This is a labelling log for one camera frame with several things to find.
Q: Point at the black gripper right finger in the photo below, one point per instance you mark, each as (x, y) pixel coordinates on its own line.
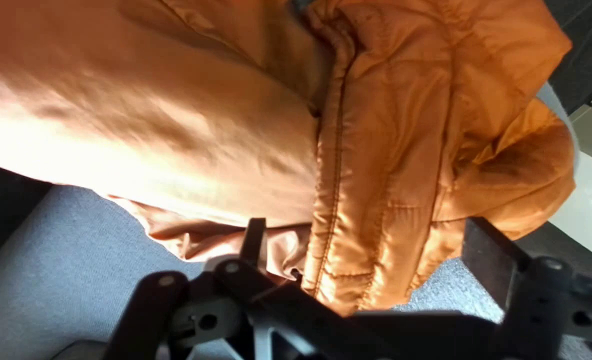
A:
(503, 266)

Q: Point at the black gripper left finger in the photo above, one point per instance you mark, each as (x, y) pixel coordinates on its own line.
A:
(169, 306)

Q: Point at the orange quilted jersey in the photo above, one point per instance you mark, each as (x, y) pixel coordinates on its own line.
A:
(177, 100)

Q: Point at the grey upholstered chair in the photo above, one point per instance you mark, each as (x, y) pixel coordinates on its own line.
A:
(63, 281)

